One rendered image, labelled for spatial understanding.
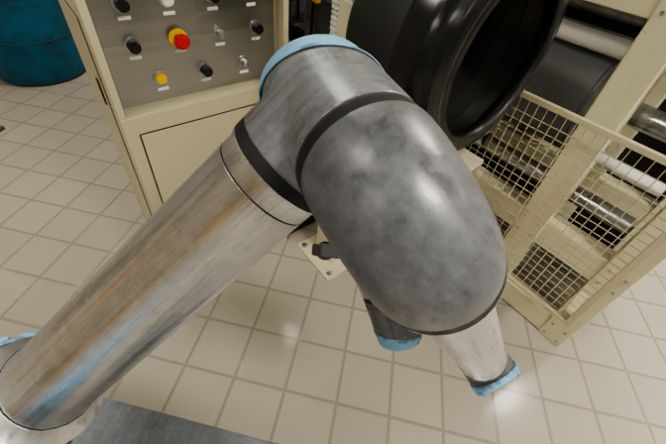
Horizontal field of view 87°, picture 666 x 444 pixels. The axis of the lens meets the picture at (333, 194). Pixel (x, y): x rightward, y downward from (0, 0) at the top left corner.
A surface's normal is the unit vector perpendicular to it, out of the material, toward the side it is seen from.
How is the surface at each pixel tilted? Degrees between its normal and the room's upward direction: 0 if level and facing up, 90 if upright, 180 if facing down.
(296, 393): 0
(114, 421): 0
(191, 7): 90
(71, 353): 62
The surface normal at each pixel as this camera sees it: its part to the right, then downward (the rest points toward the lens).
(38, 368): -0.36, -0.05
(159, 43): 0.62, 0.58
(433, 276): 0.00, 0.27
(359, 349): 0.09, -0.73
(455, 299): 0.16, 0.46
